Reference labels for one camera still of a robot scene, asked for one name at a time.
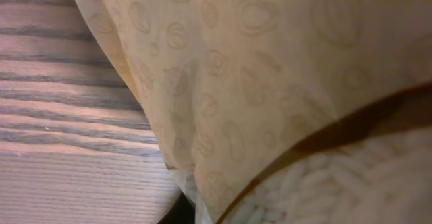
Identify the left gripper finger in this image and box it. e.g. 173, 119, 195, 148
157, 193, 195, 224

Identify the plain kraft paper pouch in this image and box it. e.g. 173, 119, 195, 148
75, 0, 431, 223

